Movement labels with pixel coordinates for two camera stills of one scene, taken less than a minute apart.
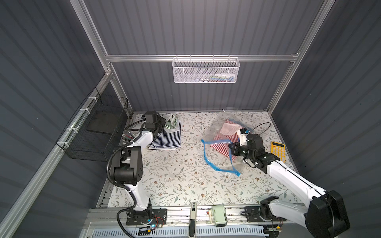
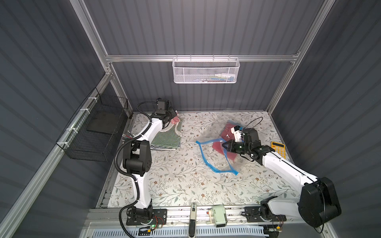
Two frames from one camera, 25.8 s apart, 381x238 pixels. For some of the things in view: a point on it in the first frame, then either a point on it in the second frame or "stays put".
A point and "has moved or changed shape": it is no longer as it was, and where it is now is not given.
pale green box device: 218,215 stays put
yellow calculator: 279,149 stays put
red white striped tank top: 227,135 → 175,120
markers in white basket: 220,77 stays put
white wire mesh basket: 203,70 stays put
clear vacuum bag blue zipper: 221,132 has moved or changed shape
